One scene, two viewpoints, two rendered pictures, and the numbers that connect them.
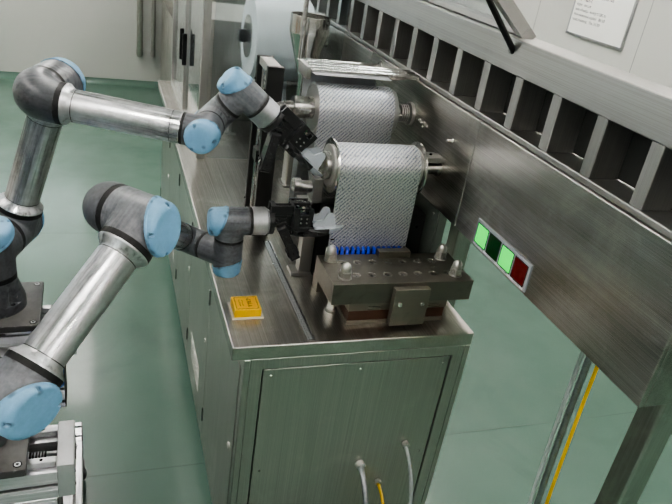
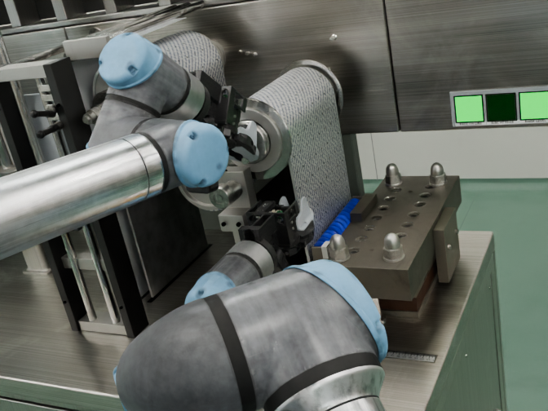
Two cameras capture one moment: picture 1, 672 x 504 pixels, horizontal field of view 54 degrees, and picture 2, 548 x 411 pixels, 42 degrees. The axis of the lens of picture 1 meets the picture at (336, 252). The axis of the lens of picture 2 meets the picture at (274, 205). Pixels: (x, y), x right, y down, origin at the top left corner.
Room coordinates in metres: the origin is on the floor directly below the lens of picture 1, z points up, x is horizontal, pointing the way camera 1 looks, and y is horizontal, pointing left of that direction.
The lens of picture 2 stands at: (0.76, 0.78, 1.60)
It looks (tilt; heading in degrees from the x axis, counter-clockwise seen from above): 22 degrees down; 321
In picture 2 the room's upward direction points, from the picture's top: 11 degrees counter-clockwise
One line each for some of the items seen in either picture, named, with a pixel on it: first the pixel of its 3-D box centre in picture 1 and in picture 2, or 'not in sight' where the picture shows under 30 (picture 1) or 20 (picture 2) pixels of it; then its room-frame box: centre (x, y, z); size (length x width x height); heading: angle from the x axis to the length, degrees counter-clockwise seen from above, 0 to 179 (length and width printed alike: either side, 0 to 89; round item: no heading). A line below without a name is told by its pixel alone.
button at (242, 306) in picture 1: (245, 306); not in sight; (1.45, 0.21, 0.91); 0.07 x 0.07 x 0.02; 22
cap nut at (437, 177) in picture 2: (456, 267); (437, 172); (1.60, -0.33, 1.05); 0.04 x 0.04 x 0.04
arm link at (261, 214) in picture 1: (259, 220); (245, 266); (1.56, 0.21, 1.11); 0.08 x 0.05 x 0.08; 21
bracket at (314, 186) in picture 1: (304, 225); (246, 251); (1.71, 0.10, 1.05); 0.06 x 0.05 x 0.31; 112
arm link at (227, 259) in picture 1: (222, 253); not in sight; (1.54, 0.30, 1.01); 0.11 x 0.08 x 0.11; 67
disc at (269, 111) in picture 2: (330, 165); (252, 139); (1.69, 0.05, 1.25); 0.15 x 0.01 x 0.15; 22
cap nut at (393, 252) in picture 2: (346, 270); (392, 245); (1.48, -0.03, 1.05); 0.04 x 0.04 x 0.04
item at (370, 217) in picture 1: (372, 220); (323, 183); (1.68, -0.09, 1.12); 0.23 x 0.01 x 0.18; 112
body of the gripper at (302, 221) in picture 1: (289, 218); (269, 237); (1.59, 0.14, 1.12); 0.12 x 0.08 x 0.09; 111
